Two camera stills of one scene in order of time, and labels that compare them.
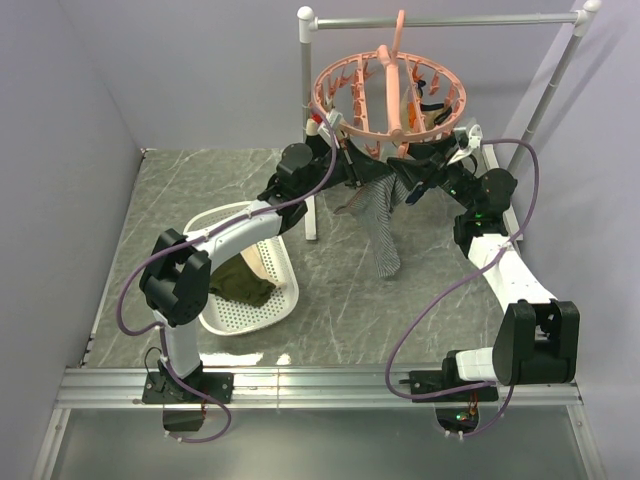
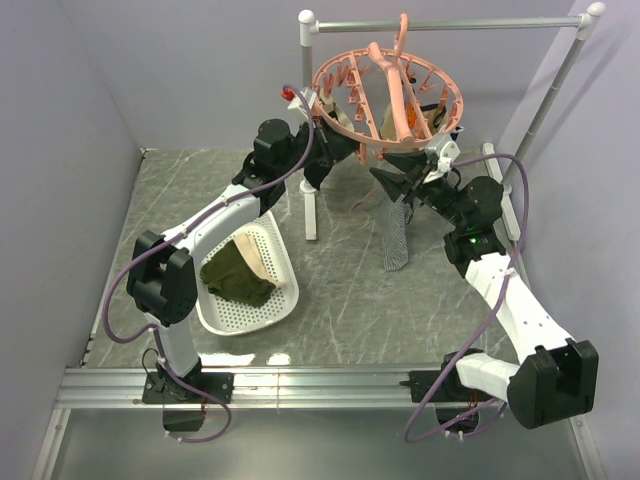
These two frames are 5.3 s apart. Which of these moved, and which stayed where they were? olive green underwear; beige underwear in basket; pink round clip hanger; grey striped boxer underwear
Moved: grey striped boxer underwear
Stayed: olive green underwear; beige underwear in basket; pink round clip hanger
